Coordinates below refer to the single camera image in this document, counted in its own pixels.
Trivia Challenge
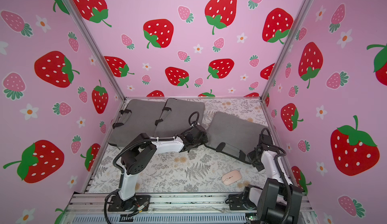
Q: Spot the floral patterned table mat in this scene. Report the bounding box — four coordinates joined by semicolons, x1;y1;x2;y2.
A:
84;98;295;193

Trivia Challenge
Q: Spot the pink computer mouse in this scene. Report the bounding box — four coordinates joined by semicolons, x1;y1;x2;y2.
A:
221;170;242;186

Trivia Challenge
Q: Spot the grey laptop bag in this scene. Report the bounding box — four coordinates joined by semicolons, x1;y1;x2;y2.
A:
205;112;265;164
108;99;165;148
154;98;205;138

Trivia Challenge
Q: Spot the white ribbed vent strip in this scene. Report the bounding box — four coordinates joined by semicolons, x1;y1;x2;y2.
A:
71;213;249;224

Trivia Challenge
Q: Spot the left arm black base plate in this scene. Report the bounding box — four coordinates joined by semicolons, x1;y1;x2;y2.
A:
108;194;151;212

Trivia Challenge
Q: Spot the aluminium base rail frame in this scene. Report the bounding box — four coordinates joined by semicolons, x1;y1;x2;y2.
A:
58;192;319;224

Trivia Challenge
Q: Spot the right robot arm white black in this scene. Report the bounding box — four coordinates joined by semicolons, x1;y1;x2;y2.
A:
248;128;302;224

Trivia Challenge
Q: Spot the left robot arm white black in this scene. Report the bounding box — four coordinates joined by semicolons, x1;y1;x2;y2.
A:
103;112;208;224

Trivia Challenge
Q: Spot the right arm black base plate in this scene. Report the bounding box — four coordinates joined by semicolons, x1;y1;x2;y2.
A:
225;194;257;210

